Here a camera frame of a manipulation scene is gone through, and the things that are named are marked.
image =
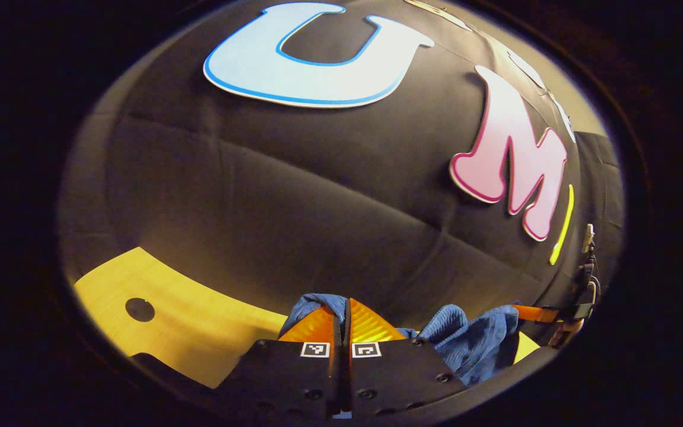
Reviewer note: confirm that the black backdrop cloth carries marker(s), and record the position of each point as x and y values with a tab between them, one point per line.
318	196

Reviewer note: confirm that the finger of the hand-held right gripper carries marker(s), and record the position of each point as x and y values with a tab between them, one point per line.
534	313

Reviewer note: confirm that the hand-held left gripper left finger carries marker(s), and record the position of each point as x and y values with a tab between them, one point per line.
294	379

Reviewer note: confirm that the blue button shirt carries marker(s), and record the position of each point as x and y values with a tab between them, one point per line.
472	344

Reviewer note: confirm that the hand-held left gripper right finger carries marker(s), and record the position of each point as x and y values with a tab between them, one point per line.
395	376

